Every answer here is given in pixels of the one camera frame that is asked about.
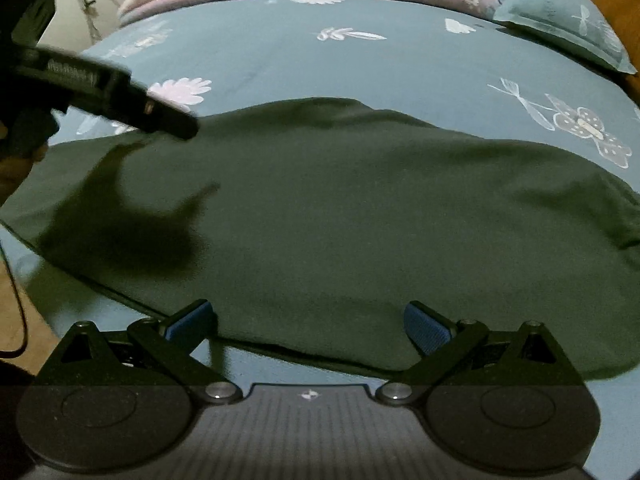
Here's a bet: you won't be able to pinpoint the wall cable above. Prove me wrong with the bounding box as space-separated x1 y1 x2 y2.
75 0 103 41

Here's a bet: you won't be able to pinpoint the dark green shorts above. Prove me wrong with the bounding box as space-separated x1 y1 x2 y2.
0 97 640 381

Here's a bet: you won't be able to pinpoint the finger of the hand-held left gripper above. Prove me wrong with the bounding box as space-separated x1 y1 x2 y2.
142 90 198 141

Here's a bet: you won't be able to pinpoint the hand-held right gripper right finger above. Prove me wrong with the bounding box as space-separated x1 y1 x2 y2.
375 302 583 406

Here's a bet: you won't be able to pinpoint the blue-grey printed pillow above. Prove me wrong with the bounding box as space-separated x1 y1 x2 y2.
492 0 636 76

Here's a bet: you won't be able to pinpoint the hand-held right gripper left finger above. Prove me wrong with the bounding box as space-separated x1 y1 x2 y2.
37 299 243 406

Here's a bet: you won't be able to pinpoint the bed with blue-grey printed sheet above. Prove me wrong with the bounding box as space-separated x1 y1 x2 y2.
0 0 640 480

